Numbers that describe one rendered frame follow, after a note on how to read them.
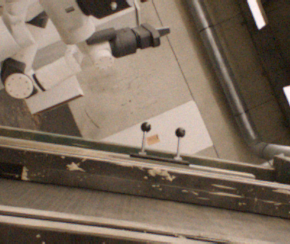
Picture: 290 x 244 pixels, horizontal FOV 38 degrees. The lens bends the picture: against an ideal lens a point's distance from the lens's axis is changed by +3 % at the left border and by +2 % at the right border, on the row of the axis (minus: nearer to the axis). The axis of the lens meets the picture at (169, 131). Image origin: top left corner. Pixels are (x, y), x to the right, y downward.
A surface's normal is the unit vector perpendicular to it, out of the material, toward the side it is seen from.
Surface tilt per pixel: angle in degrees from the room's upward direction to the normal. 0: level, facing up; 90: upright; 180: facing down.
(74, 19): 106
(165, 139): 90
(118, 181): 90
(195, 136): 90
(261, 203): 90
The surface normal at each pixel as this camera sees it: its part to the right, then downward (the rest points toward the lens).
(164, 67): 0.05, 0.03
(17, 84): 0.20, 0.37
